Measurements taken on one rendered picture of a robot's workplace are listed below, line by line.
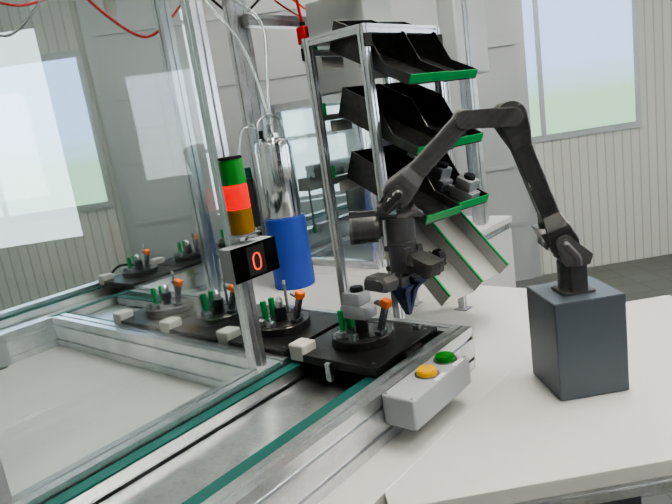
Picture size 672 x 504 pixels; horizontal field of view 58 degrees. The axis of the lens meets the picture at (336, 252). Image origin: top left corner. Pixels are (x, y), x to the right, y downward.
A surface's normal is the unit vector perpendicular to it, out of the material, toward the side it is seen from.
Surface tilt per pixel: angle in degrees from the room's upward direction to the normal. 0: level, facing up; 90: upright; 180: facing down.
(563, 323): 90
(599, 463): 0
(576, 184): 90
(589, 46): 90
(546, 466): 0
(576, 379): 90
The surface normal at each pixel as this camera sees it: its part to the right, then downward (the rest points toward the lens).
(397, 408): -0.63, 0.25
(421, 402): 0.76, 0.03
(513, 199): 0.07, 0.20
